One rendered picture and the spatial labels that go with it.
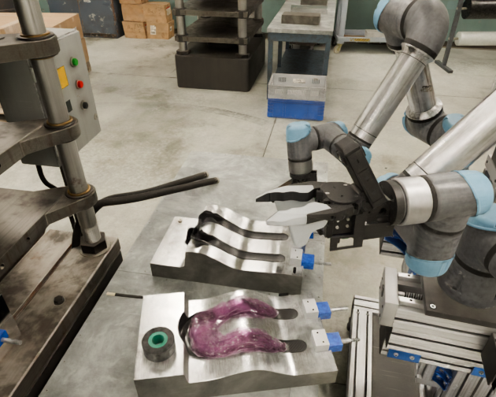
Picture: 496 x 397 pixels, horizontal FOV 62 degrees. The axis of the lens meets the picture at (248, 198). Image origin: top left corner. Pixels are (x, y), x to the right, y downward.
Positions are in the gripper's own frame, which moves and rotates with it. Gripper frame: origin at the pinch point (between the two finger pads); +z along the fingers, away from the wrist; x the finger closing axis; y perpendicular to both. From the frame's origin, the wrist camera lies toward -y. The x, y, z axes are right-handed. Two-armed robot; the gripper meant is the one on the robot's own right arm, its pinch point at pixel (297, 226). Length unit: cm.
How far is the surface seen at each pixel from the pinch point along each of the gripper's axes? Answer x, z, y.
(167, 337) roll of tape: -50, 3, -28
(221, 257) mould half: -15.4, 2.3, -23.1
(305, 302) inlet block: -26.3, 10.3, 3.9
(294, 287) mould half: -16.2, 12.6, -0.6
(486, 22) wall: 635, -5, 245
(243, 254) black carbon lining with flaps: -9.5, 5.2, -17.4
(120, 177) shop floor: 168, 48, -164
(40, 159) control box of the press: -2, -28, -88
